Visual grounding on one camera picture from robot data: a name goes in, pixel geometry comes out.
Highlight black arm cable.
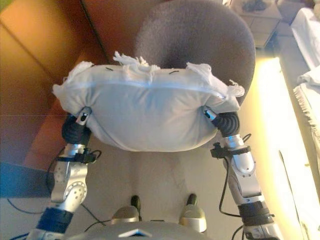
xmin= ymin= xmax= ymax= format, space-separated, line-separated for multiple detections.
xmin=46 ymin=147 xmax=102 ymax=187
xmin=219 ymin=133 xmax=252 ymax=217

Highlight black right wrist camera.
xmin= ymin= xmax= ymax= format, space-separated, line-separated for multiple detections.
xmin=210 ymin=142 xmax=227 ymax=159

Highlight thin blue cable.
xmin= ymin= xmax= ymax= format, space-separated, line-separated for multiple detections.
xmin=7 ymin=198 xmax=45 ymax=215

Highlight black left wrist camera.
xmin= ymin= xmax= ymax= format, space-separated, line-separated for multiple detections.
xmin=79 ymin=147 xmax=98 ymax=163

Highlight black floor cable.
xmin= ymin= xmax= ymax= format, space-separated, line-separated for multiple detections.
xmin=82 ymin=203 xmax=112 ymax=232

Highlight white tasselled cushion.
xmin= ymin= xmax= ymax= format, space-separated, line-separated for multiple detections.
xmin=51 ymin=50 xmax=246 ymax=153

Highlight beige upholstered bed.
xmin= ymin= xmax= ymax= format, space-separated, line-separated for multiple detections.
xmin=291 ymin=7 xmax=320 ymax=151

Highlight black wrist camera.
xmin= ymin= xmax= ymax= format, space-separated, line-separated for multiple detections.
xmin=210 ymin=142 xmax=227 ymax=159
xmin=79 ymin=147 xmax=98 ymax=163

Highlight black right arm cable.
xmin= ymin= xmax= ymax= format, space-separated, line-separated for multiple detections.
xmin=219 ymin=133 xmax=252 ymax=217

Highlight grey fabric armchair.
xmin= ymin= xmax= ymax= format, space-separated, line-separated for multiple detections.
xmin=134 ymin=0 xmax=257 ymax=106

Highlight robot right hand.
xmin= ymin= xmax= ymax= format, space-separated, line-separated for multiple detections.
xmin=203 ymin=106 xmax=240 ymax=138

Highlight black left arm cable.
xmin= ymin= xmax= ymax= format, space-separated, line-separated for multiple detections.
xmin=46 ymin=147 xmax=102 ymax=187

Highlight glossy reflective cabinet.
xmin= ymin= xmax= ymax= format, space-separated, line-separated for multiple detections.
xmin=0 ymin=0 xmax=111 ymax=198

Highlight white fringed blanket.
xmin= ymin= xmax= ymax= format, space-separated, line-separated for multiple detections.
xmin=292 ymin=83 xmax=320 ymax=146

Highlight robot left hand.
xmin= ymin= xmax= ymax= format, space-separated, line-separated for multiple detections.
xmin=61 ymin=106 xmax=92 ymax=148

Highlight silver robot right leg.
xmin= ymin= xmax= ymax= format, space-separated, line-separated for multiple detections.
xmin=179 ymin=193 xmax=208 ymax=233

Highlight grey robot torso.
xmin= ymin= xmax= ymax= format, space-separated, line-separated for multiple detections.
xmin=64 ymin=221 xmax=208 ymax=240

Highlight beige wooden nightstand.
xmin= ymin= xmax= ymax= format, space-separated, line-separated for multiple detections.
xmin=236 ymin=0 xmax=283 ymax=48

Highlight silver robot left leg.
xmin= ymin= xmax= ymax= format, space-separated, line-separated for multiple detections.
xmin=109 ymin=194 xmax=141 ymax=226

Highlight silver robot leg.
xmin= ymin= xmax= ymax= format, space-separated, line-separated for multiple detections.
xmin=179 ymin=193 xmax=208 ymax=233
xmin=109 ymin=194 xmax=141 ymax=226

